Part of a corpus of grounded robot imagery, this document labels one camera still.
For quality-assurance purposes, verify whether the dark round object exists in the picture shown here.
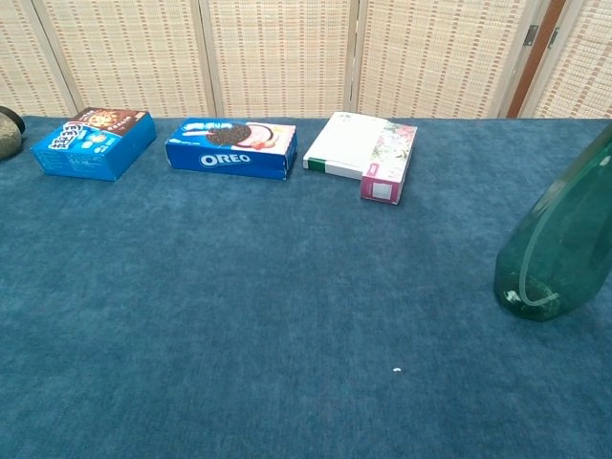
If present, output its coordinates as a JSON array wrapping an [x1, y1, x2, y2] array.
[[0, 105, 27, 161]]

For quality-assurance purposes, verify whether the brown wooden post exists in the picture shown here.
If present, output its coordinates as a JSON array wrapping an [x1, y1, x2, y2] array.
[[506, 0, 568, 119]]

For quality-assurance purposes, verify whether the woven folding screen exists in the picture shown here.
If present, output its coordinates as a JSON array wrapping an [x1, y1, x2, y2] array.
[[0, 0, 541, 120], [518, 0, 612, 120]]

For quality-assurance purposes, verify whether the white box with green stripe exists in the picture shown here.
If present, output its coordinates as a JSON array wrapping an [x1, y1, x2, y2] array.
[[302, 111, 389, 181]]

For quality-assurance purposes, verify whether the blue Oreo cookie box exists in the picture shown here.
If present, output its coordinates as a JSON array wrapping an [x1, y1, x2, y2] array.
[[164, 118, 298, 182]]

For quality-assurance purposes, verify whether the green transparent spray bottle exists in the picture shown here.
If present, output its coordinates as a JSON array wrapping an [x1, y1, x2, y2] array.
[[492, 121, 612, 322]]

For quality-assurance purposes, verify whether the pink floral box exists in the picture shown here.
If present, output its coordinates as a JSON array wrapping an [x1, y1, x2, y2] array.
[[360, 120, 419, 207]]

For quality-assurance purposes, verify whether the blue chocolate chip cookie box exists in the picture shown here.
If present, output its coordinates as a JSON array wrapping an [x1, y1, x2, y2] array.
[[30, 107, 158, 183]]

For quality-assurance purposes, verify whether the blue table cloth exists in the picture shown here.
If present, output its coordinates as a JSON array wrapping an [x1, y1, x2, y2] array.
[[0, 114, 612, 459]]

